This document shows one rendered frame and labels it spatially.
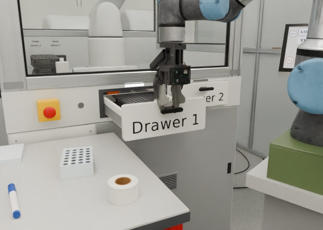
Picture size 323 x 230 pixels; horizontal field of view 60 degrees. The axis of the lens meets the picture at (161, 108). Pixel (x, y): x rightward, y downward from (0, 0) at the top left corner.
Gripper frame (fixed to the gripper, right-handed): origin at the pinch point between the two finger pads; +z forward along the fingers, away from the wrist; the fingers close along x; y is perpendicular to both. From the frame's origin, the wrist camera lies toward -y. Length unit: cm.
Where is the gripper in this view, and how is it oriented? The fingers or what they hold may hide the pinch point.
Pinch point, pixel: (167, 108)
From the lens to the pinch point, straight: 87.2
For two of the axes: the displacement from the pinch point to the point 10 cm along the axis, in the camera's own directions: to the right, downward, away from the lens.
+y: 4.3, 2.1, -8.8
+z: 0.0, 9.7, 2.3
